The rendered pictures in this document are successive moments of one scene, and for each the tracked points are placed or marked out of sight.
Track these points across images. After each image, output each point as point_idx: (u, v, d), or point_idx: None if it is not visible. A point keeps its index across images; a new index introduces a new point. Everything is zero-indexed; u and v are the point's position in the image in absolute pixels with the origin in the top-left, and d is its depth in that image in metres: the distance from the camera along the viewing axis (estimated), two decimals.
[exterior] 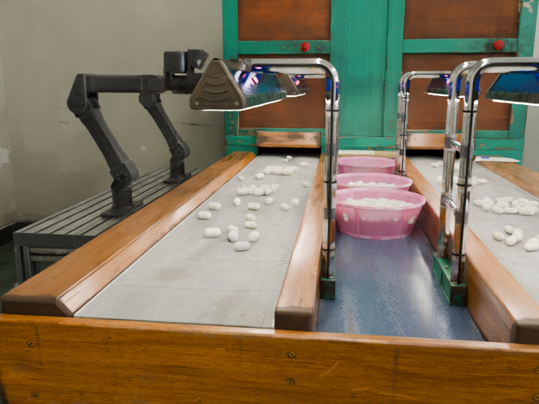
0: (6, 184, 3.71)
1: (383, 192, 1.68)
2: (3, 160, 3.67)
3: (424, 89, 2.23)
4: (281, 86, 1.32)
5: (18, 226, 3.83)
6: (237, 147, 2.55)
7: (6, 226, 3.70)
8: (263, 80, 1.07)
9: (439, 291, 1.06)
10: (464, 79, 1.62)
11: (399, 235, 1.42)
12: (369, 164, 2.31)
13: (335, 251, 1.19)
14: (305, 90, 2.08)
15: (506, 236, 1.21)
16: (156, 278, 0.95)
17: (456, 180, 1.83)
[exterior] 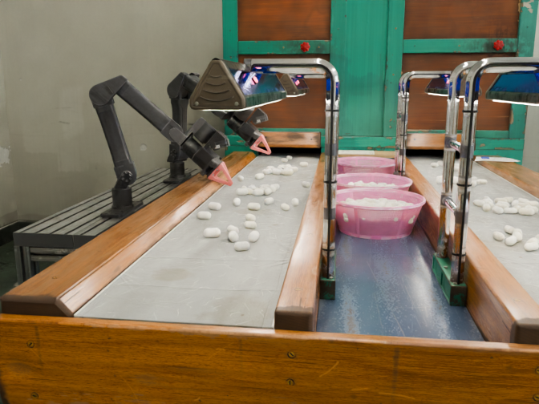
0: (6, 184, 3.71)
1: (383, 192, 1.68)
2: (3, 160, 3.67)
3: (424, 89, 2.23)
4: (281, 86, 1.32)
5: (18, 226, 3.83)
6: (237, 147, 2.55)
7: (6, 226, 3.70)
8: (263, 80, 1.07)
9: (439, 291, 1.06)
10: (464, 79, 1.62)
11: (399, 235, 1.42)
12: (369, 164, 2.31)
13: (335, 251, 1.19)
14: (305, 90, 2.08)
15: (506, 236, 1.21)
16: (156, 278, 0.95)
17: (456, 180, 1.83)
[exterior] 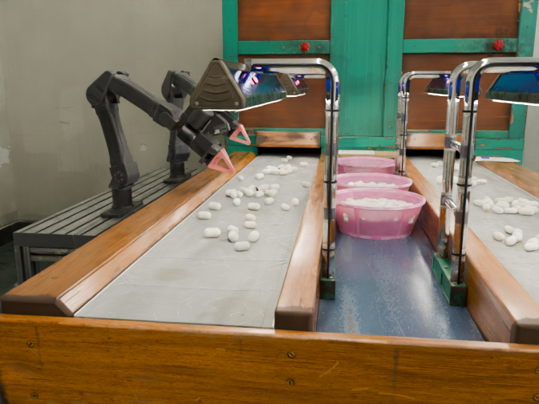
0: (6, 184, 3.71)
1: (383, 192, 1.68)
2: (3, 160, 3.67)
3: (424, 89, 2.23)
4: (281, 86, 1.32)
5: (18, 226, 3.83)
6: (237, 147, 2.55)
7: (6, 226, 3.70)
8: (263, 80, 1.07)
9: (439, 291, 1.06)
10: (464, 79, 1.62)
11: (399, 235, 1.42)
12: (369, 164, 2.31)
13: (335, 251, 1.19)
14: (305, 90, 2.08)
15: (506, 236, 1.21)
16: (156, 278, 0.95)
17: (456, 180, 1.83)
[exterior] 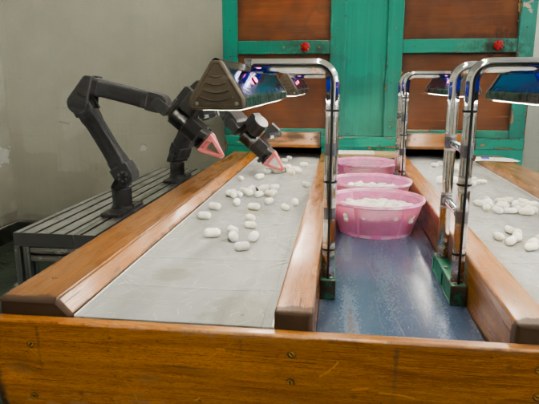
0: (6, 184, 3.71)
1: (383, 192, 1.68)
2: (3, 160, 3.67)
3: (424, 89, 2.23)
4: (281, 86, 1.32)
5: (18, 226, 3.83)
6: (237, 147, 2.55)
7: (6, 226, 3.70)
8: (263, 80, 1.07)
9: (439, 291, 1.06)
10: (464, 79, 1.62)
11: (399, 235, 1.42)
12: (369, 164, 2.31)
13: (335, 251, 1.19)
14: (305, 90, 2.08)
15: (506, 236, 1.21)
16: (156, 278, 0.95)
17: (456, 180, 1.83)
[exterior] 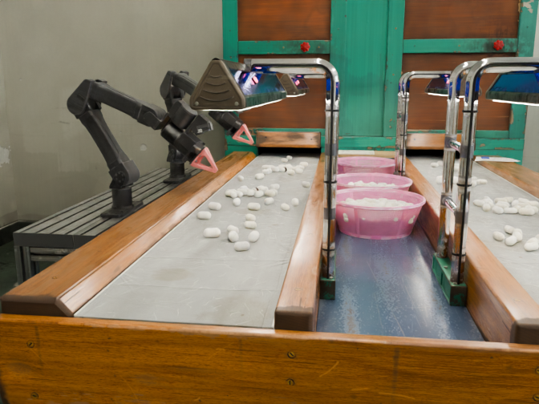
0: (6, 184, 3.71)
1: (383, 192, 1.68)
2: (3, 160, 3.67)
3: (424, 89, 2.23)
4: (281, 86, 1.32)
5: (18, 226, 3.83)
6: (237, 147, 2.55)
7: (6, 226, 3.70)
8: (263, 80, 1.07)
9: (439, 291, 1.06)
10: (464, 79, 1.62)
11: (399, 235, 1.42)
12: (369, 164, 2.31)
13: (335, 251, 1.19)
14: (305, 90, 2.08)
15: (506, 236, 1.21)
16: (156, 278, 0.95)
17: (456, 180, 1.83)
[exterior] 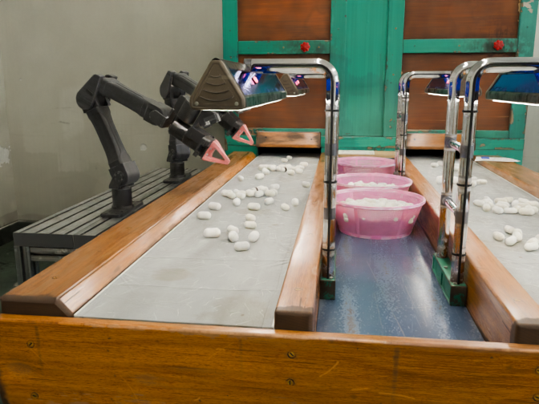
0: (6, 184, 3.71)
1: (383, 192, 1.68)
2: (3, 160, 3.67)
3: (424, 89, 2.23)
4: (281, 86, 1.32)
5: (18, 226, 3.83)
6: (237, 147, 2.55)
7: (6, 226, 3.70)
8: (263, 80, 1.07)
9: (439, 291, 1.06)
10: (464, 79, 1.62)
11: (399, 235, 1.42)
12: (369, 164, 2.31)
13: (335, 251, 1.19)
14: (305, 90, 2.08)
15: (506, 236, 1.21)
16: (156, 278, 0.95)
17: (456, 180, 1.83)
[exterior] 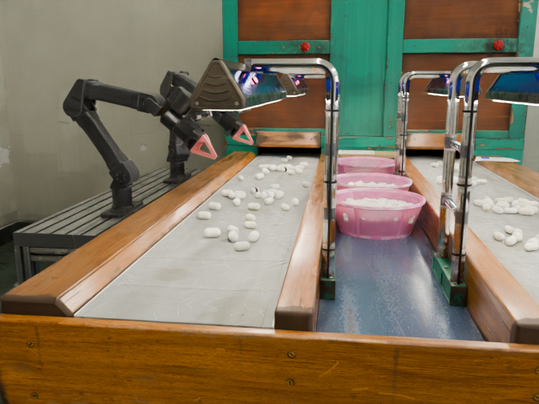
0: (6, 184, 3.71)
1: (383, 192, 1.68)
2: (3, 160, 3.67)
3: (424, 89, 2.23)
4: (281, 86, 1.32)
5: (18, 226, 3.83)
6: (237, 147, 2.55)
7: (6, 226, 3.70)
8: (263, 80, 1.07)
9: (439, 291, 1.06)
10: (464, 79, 1.62)
11: (399, 235, 1.42)
12: (369, 164, 2.31)
13: (335, 251, 1.19)
14: (305, 90, 2.08)
15: (506, 236, 1.21)
16: (156, 278, 0.95)
17: (456, 180, 1.83)
